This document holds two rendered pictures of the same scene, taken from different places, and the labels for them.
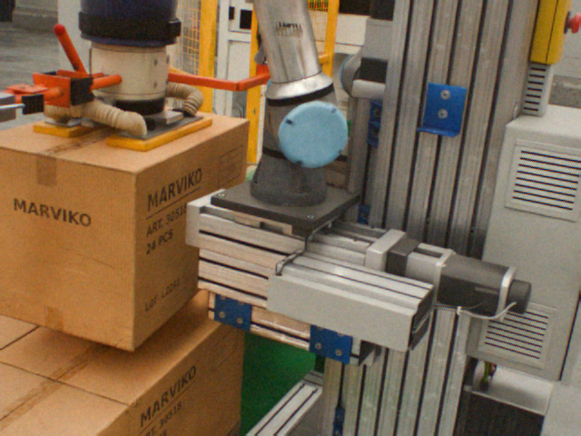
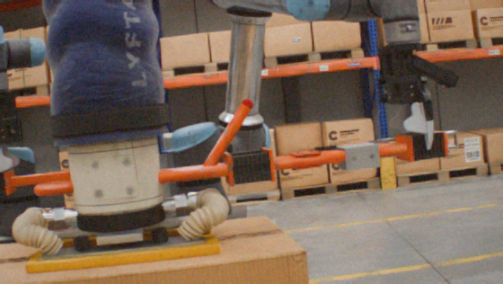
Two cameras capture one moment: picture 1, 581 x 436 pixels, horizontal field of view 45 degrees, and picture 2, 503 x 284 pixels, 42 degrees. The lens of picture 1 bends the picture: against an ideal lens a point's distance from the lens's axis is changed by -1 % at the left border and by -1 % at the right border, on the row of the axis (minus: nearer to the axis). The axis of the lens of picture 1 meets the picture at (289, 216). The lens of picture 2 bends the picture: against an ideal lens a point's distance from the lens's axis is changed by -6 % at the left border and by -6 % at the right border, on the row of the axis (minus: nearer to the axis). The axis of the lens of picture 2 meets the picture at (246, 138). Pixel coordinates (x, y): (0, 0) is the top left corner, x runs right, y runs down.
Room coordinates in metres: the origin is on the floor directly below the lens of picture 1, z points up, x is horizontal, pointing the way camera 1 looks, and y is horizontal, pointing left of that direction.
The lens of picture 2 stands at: (1.96, 1.66, 1.34)
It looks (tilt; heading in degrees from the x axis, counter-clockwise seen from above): 4 degrees down; 245
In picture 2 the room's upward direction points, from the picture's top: 6 degrees counter-clockwise
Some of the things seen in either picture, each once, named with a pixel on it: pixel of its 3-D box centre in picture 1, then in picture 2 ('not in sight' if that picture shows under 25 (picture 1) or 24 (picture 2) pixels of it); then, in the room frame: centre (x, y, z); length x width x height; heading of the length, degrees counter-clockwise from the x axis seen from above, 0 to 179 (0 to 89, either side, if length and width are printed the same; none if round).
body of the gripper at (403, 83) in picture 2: not in sight; (403, 75); (1.09, 0.57, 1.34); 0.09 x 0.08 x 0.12; 163
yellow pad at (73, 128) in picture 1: (93, 113); (121, 245); (1.68, 0.49, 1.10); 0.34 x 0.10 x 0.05; 163
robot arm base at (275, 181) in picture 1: (290, 170); (200, 196); (1.33, 0.01, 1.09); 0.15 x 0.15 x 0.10
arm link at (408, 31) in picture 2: not in sight; (402, 33); (1.09, 0.58, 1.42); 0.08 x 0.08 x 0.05
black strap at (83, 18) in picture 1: (131, 24); (109, 119); (1.64, 0.40, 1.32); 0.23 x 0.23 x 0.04
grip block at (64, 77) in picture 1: (64, 87); (248, 166); (1.41, 0.48, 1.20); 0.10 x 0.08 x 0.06; 73
